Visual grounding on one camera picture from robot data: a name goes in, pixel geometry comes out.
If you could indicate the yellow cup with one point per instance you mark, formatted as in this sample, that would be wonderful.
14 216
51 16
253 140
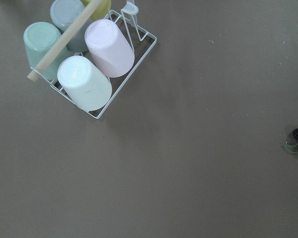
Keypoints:
101 11

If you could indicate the white wire cup rack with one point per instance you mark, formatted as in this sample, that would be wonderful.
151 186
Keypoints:
128 15

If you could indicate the wooden rack handle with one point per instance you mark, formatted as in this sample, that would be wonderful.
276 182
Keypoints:
50 56

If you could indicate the pink cup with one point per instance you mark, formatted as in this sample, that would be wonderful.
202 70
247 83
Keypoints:
109 48

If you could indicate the white cup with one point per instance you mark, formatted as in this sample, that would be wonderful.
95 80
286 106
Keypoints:
85 84

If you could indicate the mint green cup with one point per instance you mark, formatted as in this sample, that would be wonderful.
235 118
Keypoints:
38 38

